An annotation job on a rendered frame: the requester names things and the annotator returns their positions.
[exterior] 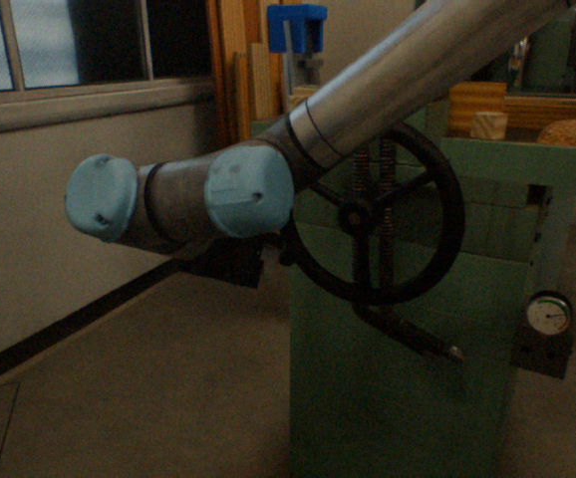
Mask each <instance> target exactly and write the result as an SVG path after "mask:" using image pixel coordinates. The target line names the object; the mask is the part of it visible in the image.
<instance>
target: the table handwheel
mask: <svg viewBox="0 0 576 478"><path fill-rule="evenodd" d="M381 137H383V138H386V139H388V140H391V141H393V142H395V143H397V144H398V145H400V146H401V147H403V148H404V149H407V150H408V151H409V152H410V153H412V154H413V155H414V156H415V157H416V158H417V159H418V160H419V161H420V162H421V163H422V165H423V166H424V167H425V168H426V170H425V171H424V172H422V173H420V174H419V175H417V176H415V177H414V178H412V179H409V180H408V181H406V182H405V183H403V184H401V183H395V186H394V188H395V189H394V190H392V191H390V192H388V193H386V194H384V195H381V194H380V191H381V190H380V189H377V190H376V191H374V192H373V193H371V192H367V191H362V192H358V193H356V194H354V195H353V196H351V197H349V198H348V199H347V198H345V197H343V196H342V195H340V194H338V193H336V192H335V191H333V190H331V189H329V188H328V187H326V186H324V185H322V184H321V183H319V182H318V181H316V182H314V183H313V184H312V185H311V186H310V187H309V189H311V190H313V191H314V192H316V193H317V194H319V195H320V196H322V197H324V198H325V199H327V200H328V201H330V202H331V203H333V204H334V205H336V206H337V207H339V208H338V211H337V220H338V223H339V225H340V227H341V229H342V230H343V231H344V232H345V233H346V234H348V235H350V236H352V237H356V239H357V250H358V261H359V280H360V286H358V285H354V284H351V283H348V282H346V281H343V280H341V279H339V278H338V277H336V276H334V275H333V274H331V273H330V272H328V271H327V270H326V269H324V268H323V267H322V266H321V265H320V264H319V263H318V262H317V261H316V260H315V259H314V258H313V256H312V255H311V254H310V252H309V251H308V249H307V247H306V249H307V251H306V253H305V254H304V255H303V256H302V257H300V259H299V260H298V261H297V262H296V263H295V264H296V265H297V266H298V267H299V269H300V270H302V271H303V272H304V273H305V274H306V275H307V276H308V277H309V278H310V279H311V280H312V281H313V282H314V283H316V284H317V285H318V286H320V287H321V288H322V289H324V290H325V291H327V292H329V293H330V294H332V295H334V296H336V297H338V298H341V299H343V300H346V301H349V302H352V303H356V304H361V305H368V306H388V305H394V304H399V303H403V302H406V301H409V300H412V299H415V298H417V297H419V296H421V295H422V294H424V293H426V292H427V291H429V290H430V289H431V288H433V287H434V286H435V285H436V284H437V283H438V282H439V281H440V280H441V279H442V278H443V277H444V275H445V274H446V273H447V271H448V270H449V269H450V267H451V265H453V264H454V262H455V260H456V258H457V256H458V253H459V251H460V248H461V244H462V240H463V235H464V228H465V208H464V201H463V196H462V191H461V187H460V184H459V182H458V179H457V177H456V174H455V172H454V170H453V168H452V167H451V165H450V163H449V162H448V160H447V158H445V157H444V156H443V154H442V153H441V152H440V150H439V149H438V148H437V147H436V146H435V145H434V144H433V143H432V142H431V141H430V140H429V138H428V137H427V136H426V135H424V134H423V133H422V132H420V131H419V130H418V129H416V128H415V127H413V126H411V125H410V124H408V123H406V122H404V121H402V122H400V123H398V124H397V125H395V126H394V127H392V128H391V129H389V131H388V132H387V133H385V134H384V135H382V136H381ZM431 181H433V182H434V184H435V186H436V188H437V192H438V195H439V199H440V203H441V209H442V230H441V235H440V239H439V243H438V245H437V249H436V251H435V253H434V255H433V257H432V259H431V260H430V262H429V263H428V264H427V265H426V267H425V268H424V269H423V270H422V271H420V272H419V273H418V274H417V275H415V276H414V277H413V278H410V279H408V280H406V281H404V282H402V283H400V284H398V285H395V286H391V287H384V288H372V282H371V269H370V245H369V234H371V233H372V232H373V231H374V230H375V229H377V228H378V227H379V226H380V225H381V224H382V223H383V221H384V219H385V215H386V207H388V206H389V205H391V204H393V203H394V204H395V203H396V202H398V201H399V200H400V199H401V198H403V197H405V196H406V195H408V194H410V193H413V192H415V191H416V190H418V189H420V187H422V186H424V185H426V184H428V183H430V182H431ZM279 232H280V235H282V236H283V237H284V238H285V246H286V248H289V247H291V246H294V245H297V244H299V243H301V244H304V242H303V240H301V238H300V236H299V234H298V231H297V228H296V225H295V222H294V217H293V211H291V212H289V219H288V221H287V223H286V224H285V225H284V226H283V227H282V228H280V229H279ZM304 245H305V244H304ZM305 246H306V245H305Z"/></svg>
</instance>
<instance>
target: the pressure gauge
mask: <svg viewBox="0 0 576 478"><path fill-rule="evenodd" d="M572 312H573V309H572V305H571V303H570V301H569V300H568V299H567V298H566V297H564V296H563V295H561V294H559V293H557V292H553V291H543V290H542V292H538V293H535V294H534V295H533V296H531V297H530V299H529V300H528V303H527V306H526V308H525V312H524V316H525V320H526V322H527V324H528V325H529V326H530V327H531V328H532V329H533V330H535V331H538V332H539V334H538V336H539V337H540V338H542V339H549V337H550V336H555V335H559V334H563V333H565V332H566V331H567V330H568V329H569V327H570V326H571V324H572V319H573V317H572ZM547 314H549V315H550V316H553V315H560V316H553V317H550V318H546V315H547ZM561 314H567V315H561Z"/></svg>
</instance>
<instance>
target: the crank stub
mask: <svg viewBox="0 0 576 478"><path fill-rule="evenodd" d="M306 251H307V249H306V246H305V245H304V244H301V243H299V244H297V245H294V246H291V247H289V248H287V249H285V251H284V252H283V253H281V254H280V256H279V259H278V260H279V263H280V265H281V266H283V267H286V268H287V267H290V266H292V265H293V264H295V263H296V262H297V261H298V260H299V259H300V257H302V256H303V255H304V254H305V253H306Z"/></svg>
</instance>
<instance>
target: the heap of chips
mask: <svg viewBox="0 0 576 478"><path fill-rule="evenodd" d="M535 143H547V144H559V145H572V146H576V119H564V120H558V121H555V122H553V123H550V124H548V125H547V127H546V128H545V129H544V131H543V132H542V133H541V135H540V136H539V138H537V140H536V141H535Z"/></svg>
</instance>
